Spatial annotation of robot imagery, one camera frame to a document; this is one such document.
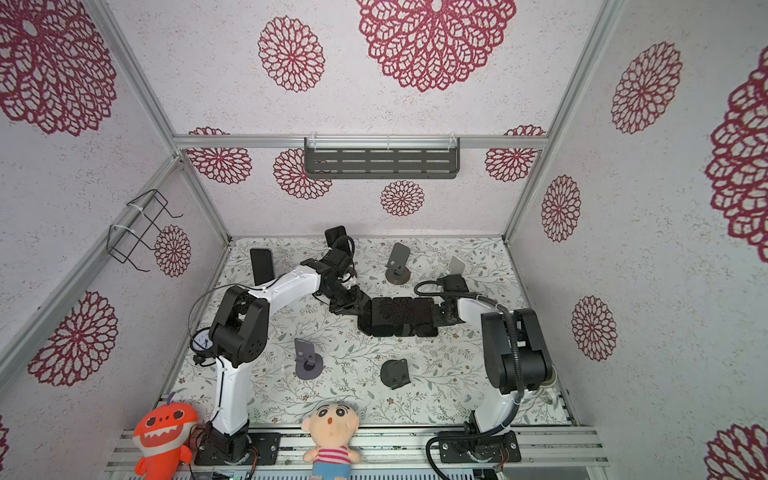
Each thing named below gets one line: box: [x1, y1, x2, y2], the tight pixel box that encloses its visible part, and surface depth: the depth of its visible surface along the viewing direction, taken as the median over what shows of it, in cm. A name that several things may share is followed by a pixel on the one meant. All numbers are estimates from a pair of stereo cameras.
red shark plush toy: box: [132, 403, 199, 480], surface depth 71 cm
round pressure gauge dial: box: [190, 327, 214, 352], surface depth 92 cm
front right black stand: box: [380, 358, 411, 390], surface depth 83 cm
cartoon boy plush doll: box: [301, 403, 361, 480], surface depth 70 cm
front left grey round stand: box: [294, 338, 323, 380], surface depth 86 cm
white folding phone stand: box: [448, 255, 467, 275], surface depth 102 cm
